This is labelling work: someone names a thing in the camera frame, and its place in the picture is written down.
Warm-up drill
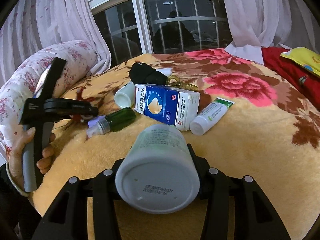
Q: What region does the white plastic jar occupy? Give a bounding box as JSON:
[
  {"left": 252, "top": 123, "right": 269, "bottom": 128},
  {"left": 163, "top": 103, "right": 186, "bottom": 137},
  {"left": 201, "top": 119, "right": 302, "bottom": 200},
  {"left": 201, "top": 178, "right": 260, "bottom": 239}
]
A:
[{"left": 115, "top": 124, "right": 200, "bottom": 214}]

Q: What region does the white green ointment tube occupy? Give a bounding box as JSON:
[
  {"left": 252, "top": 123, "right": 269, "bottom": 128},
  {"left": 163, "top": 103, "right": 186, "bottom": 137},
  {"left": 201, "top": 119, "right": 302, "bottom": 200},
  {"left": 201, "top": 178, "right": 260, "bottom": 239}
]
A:
[{"left": 189, "top": 97, "right": 235, "bottom": 136}]

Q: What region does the yellow green wrapper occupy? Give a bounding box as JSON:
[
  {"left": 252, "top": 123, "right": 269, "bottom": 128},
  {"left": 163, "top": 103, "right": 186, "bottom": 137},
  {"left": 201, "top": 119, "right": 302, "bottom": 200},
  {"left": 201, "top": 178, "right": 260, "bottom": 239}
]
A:
[{"left": 166, "top": 75, "right": 198, "bottom": 91}]

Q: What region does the left hand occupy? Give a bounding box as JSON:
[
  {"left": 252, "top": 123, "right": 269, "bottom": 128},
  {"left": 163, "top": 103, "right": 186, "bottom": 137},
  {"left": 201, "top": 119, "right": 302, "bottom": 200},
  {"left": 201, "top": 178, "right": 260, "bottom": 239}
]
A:
[{"left": 6, "top": 127, "right": 54, "bottom": 195}]

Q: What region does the pink floral rolled quilt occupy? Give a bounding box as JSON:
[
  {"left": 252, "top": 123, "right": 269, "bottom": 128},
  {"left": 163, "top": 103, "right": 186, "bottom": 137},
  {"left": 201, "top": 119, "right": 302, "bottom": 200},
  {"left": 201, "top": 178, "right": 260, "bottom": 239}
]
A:
[{"left": 1, "top": 40, "right": 98, "bottom": 159}]

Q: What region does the green glass spray bottle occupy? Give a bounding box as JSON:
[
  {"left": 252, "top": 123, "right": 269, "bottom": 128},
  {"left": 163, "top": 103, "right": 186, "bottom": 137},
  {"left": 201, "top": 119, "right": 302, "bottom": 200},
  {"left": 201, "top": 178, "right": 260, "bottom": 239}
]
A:
[{"left": 86, "top": 107, "right": 136, "bottom": 138}]

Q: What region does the small white bottle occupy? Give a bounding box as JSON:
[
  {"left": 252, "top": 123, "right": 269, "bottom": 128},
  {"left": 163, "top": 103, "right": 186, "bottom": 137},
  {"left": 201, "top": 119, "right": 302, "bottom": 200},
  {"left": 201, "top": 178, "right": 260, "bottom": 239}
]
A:
[{"left": 114, "top": 82, "right": 136, "bottom": 109}]

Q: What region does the floral orange plush blanket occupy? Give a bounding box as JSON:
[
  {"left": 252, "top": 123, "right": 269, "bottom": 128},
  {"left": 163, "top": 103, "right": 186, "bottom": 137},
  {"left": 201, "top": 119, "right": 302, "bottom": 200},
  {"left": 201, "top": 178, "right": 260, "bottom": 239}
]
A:
[{"left": 31, "top": 49, "right": 319, "bottom": 239}]

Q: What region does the left sheer pink curtain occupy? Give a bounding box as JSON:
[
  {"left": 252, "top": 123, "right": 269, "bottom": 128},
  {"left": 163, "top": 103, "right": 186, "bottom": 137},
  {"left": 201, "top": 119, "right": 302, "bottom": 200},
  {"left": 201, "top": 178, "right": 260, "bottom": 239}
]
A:
[{"left": 1, "top": 0, "right": 111, "bottom": 85}]

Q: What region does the sheer pink curtain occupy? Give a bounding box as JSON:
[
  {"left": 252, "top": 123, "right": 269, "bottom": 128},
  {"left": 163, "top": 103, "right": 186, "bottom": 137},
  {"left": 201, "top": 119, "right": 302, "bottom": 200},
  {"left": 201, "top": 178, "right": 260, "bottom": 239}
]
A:
[
  {"left": 1, "top": 0, "right": 111, "bottom": 85},
  {"left": 224, "top": 0, "right": 319, "bottom": 64}
]

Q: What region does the black cloth pouch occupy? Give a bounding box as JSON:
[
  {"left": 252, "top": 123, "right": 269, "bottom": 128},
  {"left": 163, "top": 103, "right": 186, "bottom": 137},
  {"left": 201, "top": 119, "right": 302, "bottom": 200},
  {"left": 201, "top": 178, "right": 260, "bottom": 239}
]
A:
[{"left": 129, "top": 62, "right": 167, "bottom": 86}]

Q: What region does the blue white medicine box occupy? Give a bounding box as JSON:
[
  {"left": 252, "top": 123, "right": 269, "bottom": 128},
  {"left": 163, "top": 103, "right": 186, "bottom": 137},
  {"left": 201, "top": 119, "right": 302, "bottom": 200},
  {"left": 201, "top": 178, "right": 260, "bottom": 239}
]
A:
[{"left": 135, "top": 84, "right": 200, "bottom": 131}]

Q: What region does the white framed window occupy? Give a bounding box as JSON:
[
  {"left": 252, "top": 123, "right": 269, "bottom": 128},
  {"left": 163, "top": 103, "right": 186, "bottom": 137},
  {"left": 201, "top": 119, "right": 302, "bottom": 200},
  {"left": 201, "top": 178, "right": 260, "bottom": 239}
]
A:
[{"left": 88, "top": 0, "right": 232, "bottom": 66}]

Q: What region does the red blanket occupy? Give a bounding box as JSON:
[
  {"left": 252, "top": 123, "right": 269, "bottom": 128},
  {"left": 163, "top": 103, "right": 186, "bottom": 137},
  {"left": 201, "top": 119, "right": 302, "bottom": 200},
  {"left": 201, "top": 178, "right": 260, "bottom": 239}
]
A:
[{"left": 261, "top": 47, "right": 320, "bottom": 111}]

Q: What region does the yellow cartoon pillow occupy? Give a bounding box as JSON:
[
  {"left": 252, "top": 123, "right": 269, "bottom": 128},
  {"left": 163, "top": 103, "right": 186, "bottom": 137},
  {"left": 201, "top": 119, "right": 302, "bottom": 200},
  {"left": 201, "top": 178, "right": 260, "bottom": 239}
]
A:
[{"left": 280, "top": 47, "right": 320, "bottom": 77}]

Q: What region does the right sheer pink curtain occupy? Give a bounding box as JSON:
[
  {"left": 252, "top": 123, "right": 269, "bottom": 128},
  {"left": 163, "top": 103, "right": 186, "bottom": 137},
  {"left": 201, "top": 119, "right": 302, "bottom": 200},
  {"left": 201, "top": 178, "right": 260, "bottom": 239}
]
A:
[{"left": 224, "top": 0, "right": 319, "bottom": 64}]

